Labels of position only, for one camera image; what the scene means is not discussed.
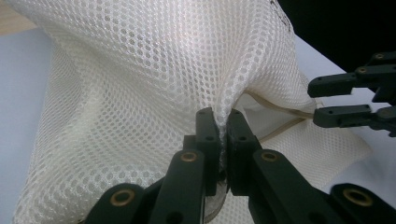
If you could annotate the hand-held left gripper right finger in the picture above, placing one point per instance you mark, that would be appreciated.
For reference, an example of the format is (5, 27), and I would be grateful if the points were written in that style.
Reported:
(241, 146)

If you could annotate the white garment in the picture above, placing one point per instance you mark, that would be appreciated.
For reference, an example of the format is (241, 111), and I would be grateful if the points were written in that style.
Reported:
(267, 119)

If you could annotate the pale table cover sheet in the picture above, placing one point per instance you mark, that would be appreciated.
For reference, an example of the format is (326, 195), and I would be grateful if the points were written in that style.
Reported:
(18, 109)

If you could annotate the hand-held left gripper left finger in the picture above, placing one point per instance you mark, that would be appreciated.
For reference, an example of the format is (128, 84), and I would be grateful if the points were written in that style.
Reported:
(210, 140)

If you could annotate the cream mesh laundry bag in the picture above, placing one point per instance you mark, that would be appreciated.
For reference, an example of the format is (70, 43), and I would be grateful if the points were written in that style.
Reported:
(140, 77)

